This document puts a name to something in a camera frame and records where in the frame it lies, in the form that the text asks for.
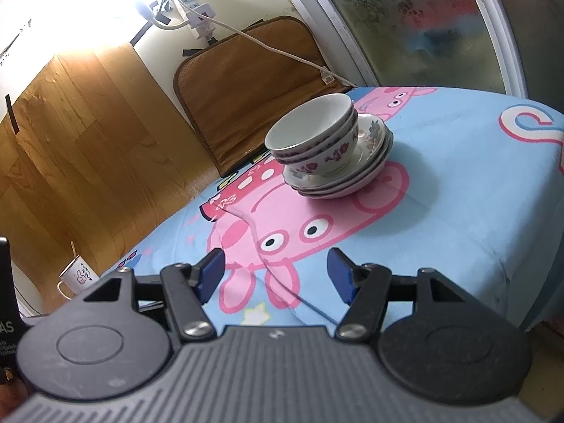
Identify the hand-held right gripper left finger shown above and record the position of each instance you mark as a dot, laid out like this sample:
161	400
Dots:
211	273

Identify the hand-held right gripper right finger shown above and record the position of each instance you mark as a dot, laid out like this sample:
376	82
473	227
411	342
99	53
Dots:
339	273

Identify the white enamel mug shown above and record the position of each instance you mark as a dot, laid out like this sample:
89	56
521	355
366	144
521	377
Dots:
81	275

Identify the blue cartoon pig cloth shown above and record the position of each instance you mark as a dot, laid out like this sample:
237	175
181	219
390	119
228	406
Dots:
440	229

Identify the brown heating pad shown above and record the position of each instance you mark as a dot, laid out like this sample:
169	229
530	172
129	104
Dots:
246	97

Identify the black tape strip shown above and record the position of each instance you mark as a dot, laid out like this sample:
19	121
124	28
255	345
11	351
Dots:
12	114
189	52
141	34

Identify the frosted glass window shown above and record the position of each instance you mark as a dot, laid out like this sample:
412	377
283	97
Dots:
418	17

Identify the white power strip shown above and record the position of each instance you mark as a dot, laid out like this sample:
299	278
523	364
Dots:
194	4

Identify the wood grain wall sheet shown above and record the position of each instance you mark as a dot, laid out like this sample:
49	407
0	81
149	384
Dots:
88	141

